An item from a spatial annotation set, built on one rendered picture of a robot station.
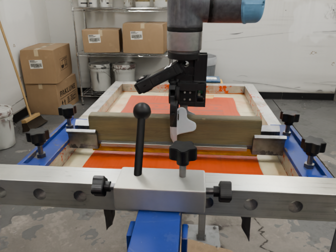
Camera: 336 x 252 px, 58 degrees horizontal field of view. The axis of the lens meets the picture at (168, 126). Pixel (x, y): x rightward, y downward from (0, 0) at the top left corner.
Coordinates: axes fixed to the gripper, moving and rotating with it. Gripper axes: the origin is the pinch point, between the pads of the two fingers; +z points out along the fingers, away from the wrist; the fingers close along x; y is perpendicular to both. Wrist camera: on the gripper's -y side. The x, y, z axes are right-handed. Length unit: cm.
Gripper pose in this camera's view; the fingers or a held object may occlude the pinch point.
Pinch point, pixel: (173, 135)
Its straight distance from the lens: 73.9
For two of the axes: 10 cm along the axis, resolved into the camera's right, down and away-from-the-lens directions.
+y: 10.0, 0.4, -0.7
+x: 0.8, -3.8, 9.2
